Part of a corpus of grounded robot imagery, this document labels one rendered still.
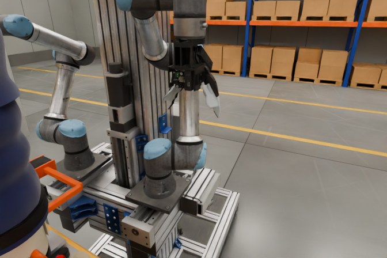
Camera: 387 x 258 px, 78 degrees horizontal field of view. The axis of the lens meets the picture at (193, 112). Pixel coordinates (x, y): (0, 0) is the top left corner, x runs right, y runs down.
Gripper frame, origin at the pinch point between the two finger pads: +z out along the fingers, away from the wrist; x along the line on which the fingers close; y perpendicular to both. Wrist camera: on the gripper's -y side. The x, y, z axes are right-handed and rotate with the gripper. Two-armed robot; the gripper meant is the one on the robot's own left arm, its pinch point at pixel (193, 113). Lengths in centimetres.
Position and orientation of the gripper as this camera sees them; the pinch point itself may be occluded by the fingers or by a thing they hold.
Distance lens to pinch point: 66.4
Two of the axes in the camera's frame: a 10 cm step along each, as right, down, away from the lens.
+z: 0.0, 9.3, 3.8
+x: 9.2, 1.5, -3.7
